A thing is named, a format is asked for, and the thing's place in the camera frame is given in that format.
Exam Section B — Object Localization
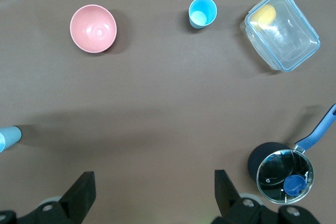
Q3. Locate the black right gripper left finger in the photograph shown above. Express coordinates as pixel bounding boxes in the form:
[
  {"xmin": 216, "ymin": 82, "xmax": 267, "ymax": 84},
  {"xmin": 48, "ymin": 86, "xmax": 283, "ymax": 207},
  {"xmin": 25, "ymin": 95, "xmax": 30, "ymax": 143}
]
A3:
[{"xmin": 19, "ymin": 170, "xmax": 97, "ymax": 224}]

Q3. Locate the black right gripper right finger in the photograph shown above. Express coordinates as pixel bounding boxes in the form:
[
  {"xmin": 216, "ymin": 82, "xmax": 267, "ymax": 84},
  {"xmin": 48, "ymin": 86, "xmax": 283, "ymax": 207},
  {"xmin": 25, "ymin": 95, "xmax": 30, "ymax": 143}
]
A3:
[{"xmin": 212, "ymin": 169, "xmax": 279, "ymax": 224}]

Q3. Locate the blue cup with white paper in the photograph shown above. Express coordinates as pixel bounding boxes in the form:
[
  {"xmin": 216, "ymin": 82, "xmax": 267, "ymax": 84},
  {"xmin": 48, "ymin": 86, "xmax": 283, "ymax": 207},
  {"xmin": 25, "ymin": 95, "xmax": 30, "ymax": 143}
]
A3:
[{"xmin": 0, "ymin": 125, "xmax": 22, "ymax": 154}]

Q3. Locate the glass lid with blue knob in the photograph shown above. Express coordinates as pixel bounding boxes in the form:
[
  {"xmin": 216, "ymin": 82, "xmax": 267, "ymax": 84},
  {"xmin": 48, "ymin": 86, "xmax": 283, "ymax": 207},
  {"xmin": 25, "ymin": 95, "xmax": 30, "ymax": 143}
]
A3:
[{"xmin": 256, "ymin": 150, "xmax": 314, "ymax": 205}]

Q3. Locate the pink bowl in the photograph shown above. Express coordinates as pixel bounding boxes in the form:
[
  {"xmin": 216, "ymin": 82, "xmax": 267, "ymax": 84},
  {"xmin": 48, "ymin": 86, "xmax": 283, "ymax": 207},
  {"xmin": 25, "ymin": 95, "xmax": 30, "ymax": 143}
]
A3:
[{"xmin": 69, "ymin": 4, "xmax": 118, "ymax": 54}]

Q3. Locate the clear container with blue rim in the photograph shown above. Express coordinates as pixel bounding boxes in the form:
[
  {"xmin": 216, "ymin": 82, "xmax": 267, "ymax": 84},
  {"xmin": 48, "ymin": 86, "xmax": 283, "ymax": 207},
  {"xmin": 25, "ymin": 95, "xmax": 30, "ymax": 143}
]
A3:
[{"xmin": 240, "ymin": 0, "xmax": 321, "ymax": 72}]

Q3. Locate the yellow sponge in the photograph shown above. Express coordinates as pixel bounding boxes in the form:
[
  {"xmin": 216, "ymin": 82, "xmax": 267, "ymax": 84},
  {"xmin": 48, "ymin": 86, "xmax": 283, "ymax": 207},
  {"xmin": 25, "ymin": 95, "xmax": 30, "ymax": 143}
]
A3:
[{"xmin": 249, "ymin": 4, "xmax": 277, "ymax": 29}]

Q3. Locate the blue plastic cup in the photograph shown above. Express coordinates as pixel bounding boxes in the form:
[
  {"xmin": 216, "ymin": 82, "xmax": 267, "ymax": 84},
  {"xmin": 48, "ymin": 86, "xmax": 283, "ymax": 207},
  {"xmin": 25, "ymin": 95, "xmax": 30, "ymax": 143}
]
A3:
[{"xmin": 188, "ymin": 0, "xmax": 218, "ymax": 29}]

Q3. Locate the dark saucepan with blue handle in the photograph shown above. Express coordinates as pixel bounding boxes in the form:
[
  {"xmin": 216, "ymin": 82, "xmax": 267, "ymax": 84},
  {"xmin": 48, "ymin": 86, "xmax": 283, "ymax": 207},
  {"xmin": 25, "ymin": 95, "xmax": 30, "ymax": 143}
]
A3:
[{"xmin": 247, "ymin": 103, "xmax": 336, "ymax": 205}]

